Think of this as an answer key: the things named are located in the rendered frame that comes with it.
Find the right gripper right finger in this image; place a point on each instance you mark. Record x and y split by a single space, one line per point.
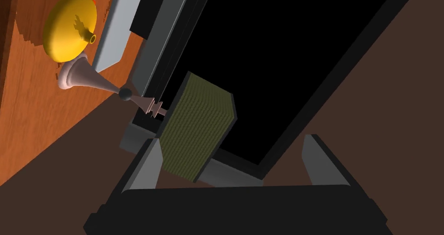
322 165

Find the yellow round vase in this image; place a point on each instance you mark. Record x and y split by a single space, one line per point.
66 30

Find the olive green book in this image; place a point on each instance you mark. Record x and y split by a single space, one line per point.
194 131

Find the pale grey box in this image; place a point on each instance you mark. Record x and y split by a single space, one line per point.
116 27

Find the orange wooden table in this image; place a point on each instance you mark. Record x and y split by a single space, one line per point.
31 117

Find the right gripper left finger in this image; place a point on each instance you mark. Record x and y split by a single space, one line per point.
145 172

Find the pink trumpet-shaped stand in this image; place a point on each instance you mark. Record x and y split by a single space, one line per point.
81 76

